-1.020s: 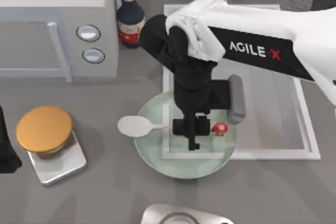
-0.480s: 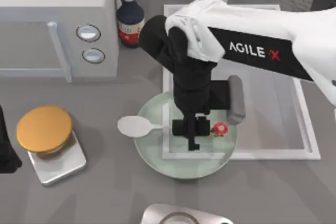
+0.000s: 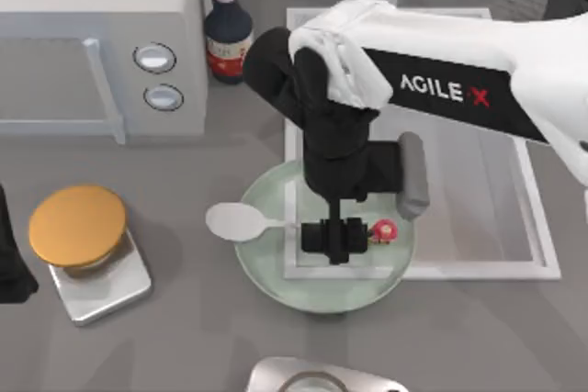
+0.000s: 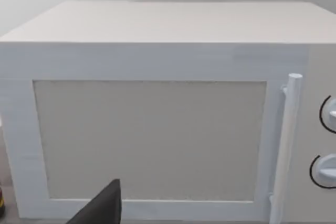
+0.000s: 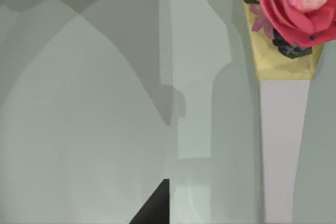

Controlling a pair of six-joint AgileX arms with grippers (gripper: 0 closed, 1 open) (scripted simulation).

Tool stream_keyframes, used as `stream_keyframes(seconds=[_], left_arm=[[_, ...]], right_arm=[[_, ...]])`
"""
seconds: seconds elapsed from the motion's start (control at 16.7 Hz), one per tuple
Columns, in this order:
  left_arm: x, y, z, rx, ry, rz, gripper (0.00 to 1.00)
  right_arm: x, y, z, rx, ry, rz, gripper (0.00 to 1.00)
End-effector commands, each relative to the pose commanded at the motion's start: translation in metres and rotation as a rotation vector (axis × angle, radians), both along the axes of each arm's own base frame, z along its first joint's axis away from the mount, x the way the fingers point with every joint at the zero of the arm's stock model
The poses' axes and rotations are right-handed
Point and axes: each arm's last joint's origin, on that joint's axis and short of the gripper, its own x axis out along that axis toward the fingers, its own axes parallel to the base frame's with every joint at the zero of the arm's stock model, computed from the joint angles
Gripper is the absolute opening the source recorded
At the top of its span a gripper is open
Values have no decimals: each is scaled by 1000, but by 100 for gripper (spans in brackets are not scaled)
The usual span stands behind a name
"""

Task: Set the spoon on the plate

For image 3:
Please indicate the white spoon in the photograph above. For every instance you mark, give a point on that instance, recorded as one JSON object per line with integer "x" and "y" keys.
{"x": 232, "y": 222}

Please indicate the dark bottle with red cap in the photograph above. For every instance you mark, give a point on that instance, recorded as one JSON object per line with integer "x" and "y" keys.
{"x": 228, "y": 29}

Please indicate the small microwave knob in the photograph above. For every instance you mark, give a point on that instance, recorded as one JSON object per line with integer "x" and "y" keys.
{"x": 163, "y": 97}

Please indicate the small red and pink toy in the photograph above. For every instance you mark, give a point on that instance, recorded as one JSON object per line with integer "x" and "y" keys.
{"x": 383, "y": 231}

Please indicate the silver scale with gold plate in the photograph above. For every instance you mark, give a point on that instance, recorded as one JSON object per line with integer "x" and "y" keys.
{"x": 75, "y": 222}

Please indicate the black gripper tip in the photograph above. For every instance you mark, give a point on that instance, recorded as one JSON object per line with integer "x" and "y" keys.
{"x": 11, "y": 249}

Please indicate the pale green plate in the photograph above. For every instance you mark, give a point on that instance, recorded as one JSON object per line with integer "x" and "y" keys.
{"x": 275, "y": 279}

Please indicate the large microwave knob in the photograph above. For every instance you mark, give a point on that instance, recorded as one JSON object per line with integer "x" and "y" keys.
{"x": 154, "y": 57}

